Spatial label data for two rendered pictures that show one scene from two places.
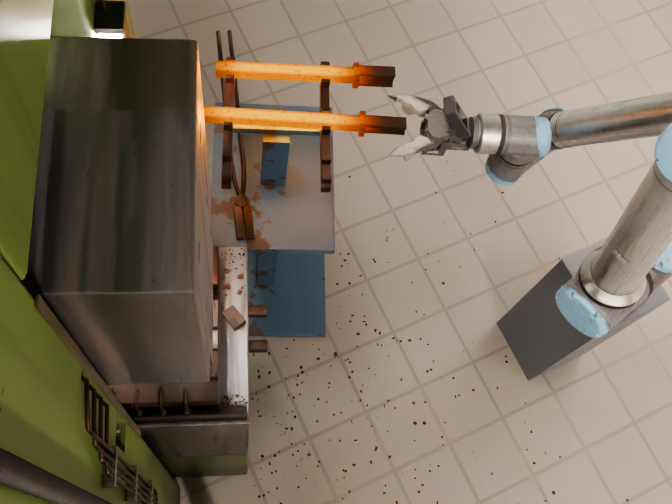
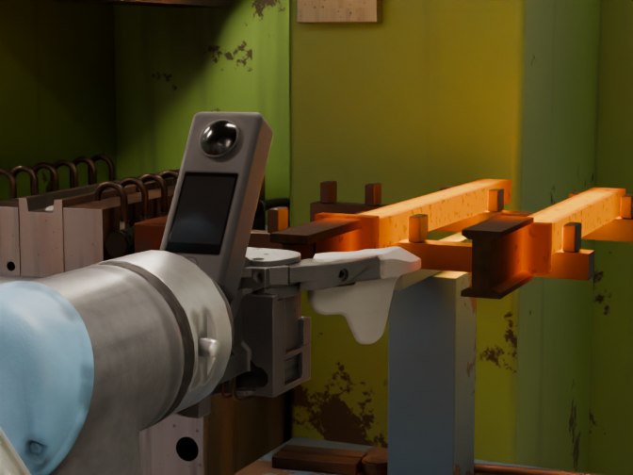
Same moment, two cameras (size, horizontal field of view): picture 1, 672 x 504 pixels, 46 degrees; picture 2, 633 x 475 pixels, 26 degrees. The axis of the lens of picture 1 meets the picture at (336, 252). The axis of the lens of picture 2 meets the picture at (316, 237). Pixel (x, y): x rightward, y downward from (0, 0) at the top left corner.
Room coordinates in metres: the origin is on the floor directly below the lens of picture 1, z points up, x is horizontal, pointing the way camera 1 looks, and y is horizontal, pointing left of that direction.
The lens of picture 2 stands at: (1.55, -0.75, 1.16)
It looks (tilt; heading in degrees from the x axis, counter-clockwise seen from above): 8 degrees down; 130
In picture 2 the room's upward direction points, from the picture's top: straight up
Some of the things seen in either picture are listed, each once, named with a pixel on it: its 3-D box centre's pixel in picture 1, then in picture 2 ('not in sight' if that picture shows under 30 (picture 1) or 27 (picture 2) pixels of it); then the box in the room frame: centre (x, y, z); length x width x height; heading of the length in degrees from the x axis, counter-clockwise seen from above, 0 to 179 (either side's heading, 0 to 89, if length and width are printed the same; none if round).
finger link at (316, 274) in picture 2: (427, 111); (312, 272); (1.01, -0.11, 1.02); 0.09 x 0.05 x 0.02; 69
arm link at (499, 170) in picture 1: (511, 158); not in sight; (1.04, -0.34, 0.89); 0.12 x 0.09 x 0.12; 144
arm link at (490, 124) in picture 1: (484, 132); (150, 335); (1.01, -0.25, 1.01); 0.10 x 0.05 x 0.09; 15
